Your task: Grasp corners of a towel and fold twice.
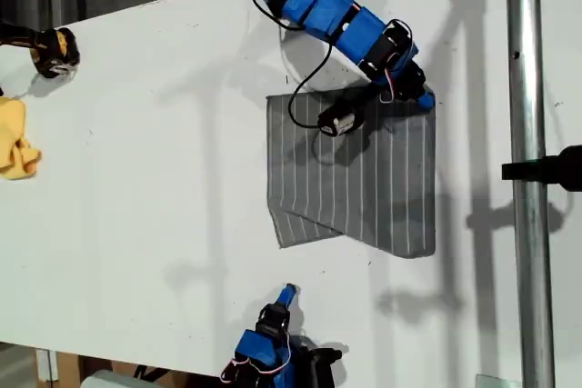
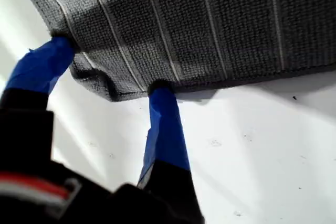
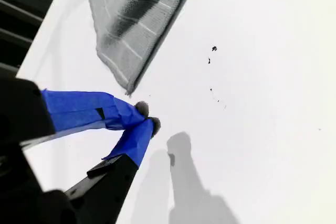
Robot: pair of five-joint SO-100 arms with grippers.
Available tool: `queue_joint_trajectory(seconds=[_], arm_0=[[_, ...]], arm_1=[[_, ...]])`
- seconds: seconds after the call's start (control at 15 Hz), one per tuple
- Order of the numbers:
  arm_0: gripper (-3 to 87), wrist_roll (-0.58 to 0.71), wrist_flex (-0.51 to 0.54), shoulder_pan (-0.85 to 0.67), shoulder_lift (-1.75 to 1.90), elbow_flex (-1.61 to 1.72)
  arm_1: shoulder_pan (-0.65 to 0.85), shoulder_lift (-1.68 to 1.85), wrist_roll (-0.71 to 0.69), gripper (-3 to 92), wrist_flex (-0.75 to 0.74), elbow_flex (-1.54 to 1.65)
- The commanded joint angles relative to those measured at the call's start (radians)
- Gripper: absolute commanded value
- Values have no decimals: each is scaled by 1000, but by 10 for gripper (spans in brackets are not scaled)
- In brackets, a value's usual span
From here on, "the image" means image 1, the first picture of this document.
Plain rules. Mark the yellow cloth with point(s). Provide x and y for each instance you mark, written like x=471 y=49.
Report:
x=13 y=142

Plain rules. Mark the steel post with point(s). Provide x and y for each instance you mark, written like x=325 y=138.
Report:
x=527 y=88

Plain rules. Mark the grey white-striped towel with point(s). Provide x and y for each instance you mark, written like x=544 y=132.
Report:
x=364 y=188

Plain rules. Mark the white table leg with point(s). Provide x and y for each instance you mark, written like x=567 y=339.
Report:
x=45 y=365

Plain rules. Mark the brown cardboard box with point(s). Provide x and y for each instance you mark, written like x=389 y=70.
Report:
x=68 y=370

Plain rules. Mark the black post clamp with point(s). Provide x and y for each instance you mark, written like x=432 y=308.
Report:
x=568 y=167

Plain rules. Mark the white plastic container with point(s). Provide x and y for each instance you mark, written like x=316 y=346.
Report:
x=109 y=381

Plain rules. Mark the black silver gripper camera box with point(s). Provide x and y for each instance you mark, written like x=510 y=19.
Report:
x=341 y=122

